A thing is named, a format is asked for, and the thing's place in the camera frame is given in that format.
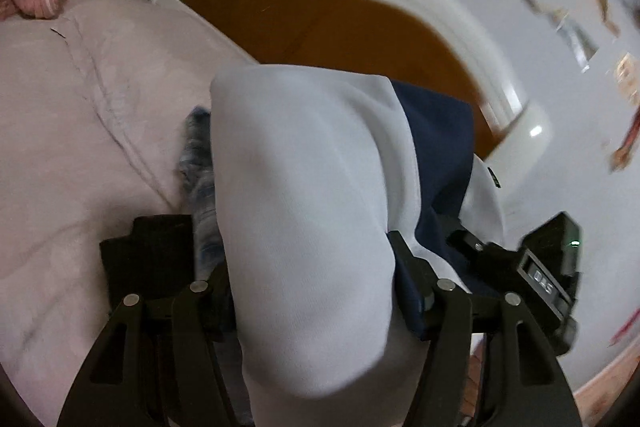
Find white navy varsity jacket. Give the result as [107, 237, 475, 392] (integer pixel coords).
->
[210, 65, 503, 426]

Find folded blue plaid shirt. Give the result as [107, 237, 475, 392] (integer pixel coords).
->
[178, 106, 224, 280]

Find pink bed sheet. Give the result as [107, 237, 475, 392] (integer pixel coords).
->
[1, 0, 250, 426]

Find white brown wooden headboard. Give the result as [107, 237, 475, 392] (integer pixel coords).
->
[152, 0, 552, 200]

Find paper scraps on wall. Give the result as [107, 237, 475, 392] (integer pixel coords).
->
[522, 0, 639, 171]

